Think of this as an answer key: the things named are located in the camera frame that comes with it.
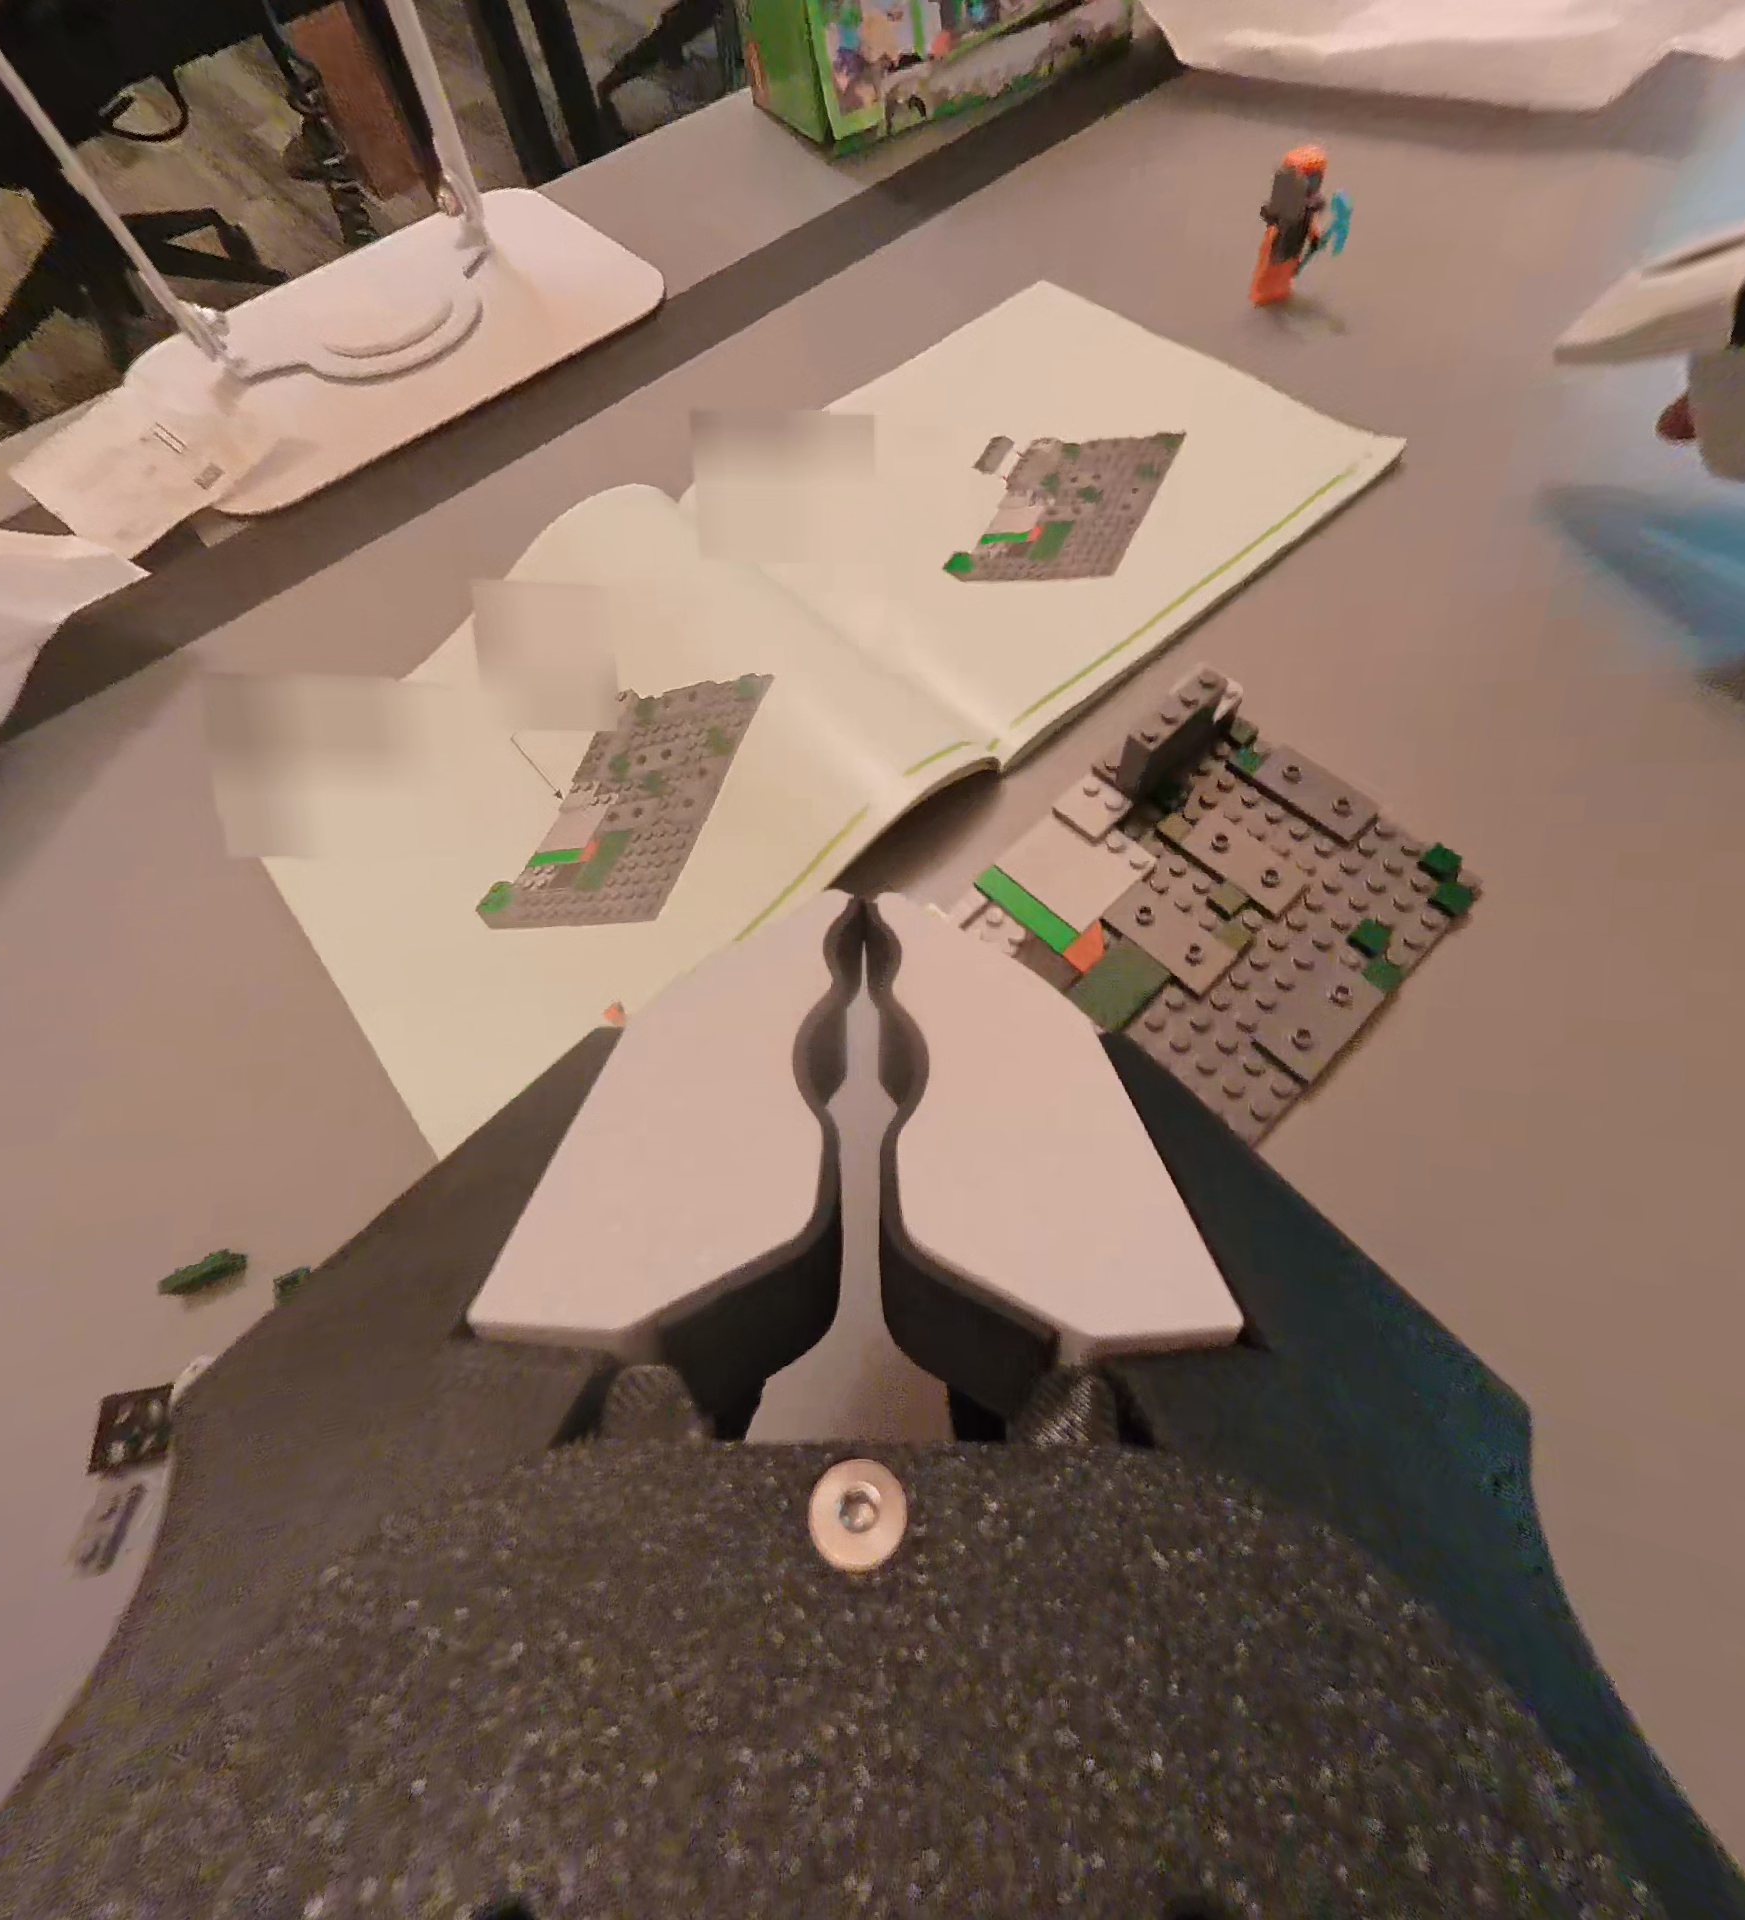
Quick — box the small paper slip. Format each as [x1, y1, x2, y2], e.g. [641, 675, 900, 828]
[8, 392, 297, 559]

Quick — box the grey brick baseplate build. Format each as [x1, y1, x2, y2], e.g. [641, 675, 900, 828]
[955, 666, 1483, 1153]

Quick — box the large white paper sheet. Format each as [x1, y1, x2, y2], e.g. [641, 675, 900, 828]
[1138, 0, 1745, 117]

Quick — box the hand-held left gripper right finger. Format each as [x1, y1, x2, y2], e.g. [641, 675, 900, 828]
[868, 896, 1249, 1431]

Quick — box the black coiled cable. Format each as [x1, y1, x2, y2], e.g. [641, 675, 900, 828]
[278, 36, 370, 250]

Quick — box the black office chair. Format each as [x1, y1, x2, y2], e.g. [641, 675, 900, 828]
[0, 150, 297, 439]

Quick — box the instruction booklet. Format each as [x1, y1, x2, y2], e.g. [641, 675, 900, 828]
[261, 283, 1409, 1159]

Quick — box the white lamp base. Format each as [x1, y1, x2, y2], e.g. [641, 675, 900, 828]
[0, 0, 667, 516]

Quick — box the dark printed tile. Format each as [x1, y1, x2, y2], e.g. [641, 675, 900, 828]
[87, 1382, 178, 1477]

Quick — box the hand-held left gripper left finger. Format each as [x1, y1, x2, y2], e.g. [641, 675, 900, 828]
[464, 896, 854, 1431]

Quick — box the orange toy minifigure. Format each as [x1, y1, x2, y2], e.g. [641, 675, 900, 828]
[1248, 142, 1357, 311]

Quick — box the green toy set box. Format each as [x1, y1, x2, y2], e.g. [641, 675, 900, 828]
[741, 0, 1136, 149]

